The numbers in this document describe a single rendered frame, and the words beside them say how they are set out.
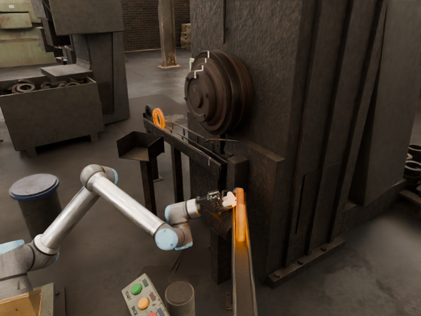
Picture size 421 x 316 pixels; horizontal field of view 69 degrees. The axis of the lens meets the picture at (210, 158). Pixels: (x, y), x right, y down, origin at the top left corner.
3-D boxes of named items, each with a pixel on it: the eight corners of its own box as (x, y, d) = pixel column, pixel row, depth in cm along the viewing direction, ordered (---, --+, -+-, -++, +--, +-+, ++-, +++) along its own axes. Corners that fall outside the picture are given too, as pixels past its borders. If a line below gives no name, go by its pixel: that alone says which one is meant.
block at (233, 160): (240, 188, 188) (241, 153, 177) (248, 194, 182) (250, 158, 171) (225, 193, 183) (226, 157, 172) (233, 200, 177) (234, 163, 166)
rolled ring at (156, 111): (158, 133, 267) (161, 133, 269) (163, 124, 252) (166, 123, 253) (150, 115, 271) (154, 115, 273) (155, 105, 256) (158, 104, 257)
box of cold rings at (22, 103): (88, 121, 459) (77, 67, 423) (107, 139, 398) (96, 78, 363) (9, 137, 405) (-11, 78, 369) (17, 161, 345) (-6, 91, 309)
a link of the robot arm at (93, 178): (77, 157, 154) (178, 234, 130) (93, 160, 166) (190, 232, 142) (65, 176, 154) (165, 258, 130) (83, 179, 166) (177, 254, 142)
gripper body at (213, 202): (218, 197, 143) (195, 203, 145) (224, 212, 146) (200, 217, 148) (219, 189, 149) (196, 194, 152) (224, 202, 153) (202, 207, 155)
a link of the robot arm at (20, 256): (-16, 283, 152) (-18, 247, 157) (15, 276, 168) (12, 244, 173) (7, 276, 148) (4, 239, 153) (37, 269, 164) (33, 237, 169)
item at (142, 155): (143, 208, 264) (133, 130, 231) (170, 215, 255) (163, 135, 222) (129, 222, 247) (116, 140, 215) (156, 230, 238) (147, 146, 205)
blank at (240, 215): (244, 198, 138) (237, 197, 138) (245, 216, 123) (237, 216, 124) (243, 227, 143) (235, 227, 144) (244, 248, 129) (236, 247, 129)
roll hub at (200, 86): (192, 113, 188) (190, 66, 175) (216, 126, 167) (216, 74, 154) (183, 114, 185) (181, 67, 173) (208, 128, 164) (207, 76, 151)
